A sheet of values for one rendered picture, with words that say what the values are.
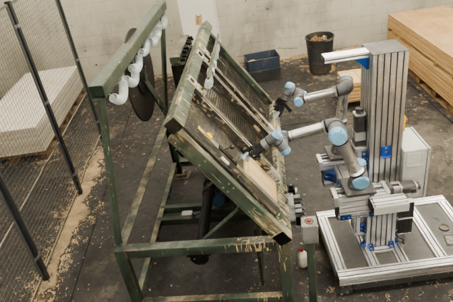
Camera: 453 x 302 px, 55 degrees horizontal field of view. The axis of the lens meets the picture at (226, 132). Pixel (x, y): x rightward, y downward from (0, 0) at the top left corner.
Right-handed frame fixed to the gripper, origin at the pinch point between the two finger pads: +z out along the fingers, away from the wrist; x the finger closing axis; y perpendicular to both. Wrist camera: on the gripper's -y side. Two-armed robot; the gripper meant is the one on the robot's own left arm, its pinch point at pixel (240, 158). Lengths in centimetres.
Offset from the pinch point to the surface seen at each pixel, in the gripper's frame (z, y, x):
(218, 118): 7.0, -43.2, -6.6
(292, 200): 8, -2, 82
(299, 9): -48, -504, 282
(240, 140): 6.4, -34.1, 18.5
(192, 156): 14.0, 11.0, -39.3
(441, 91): -153, -206, 337
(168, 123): 8, 2, -66
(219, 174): 9.6, 18.6, -18.4
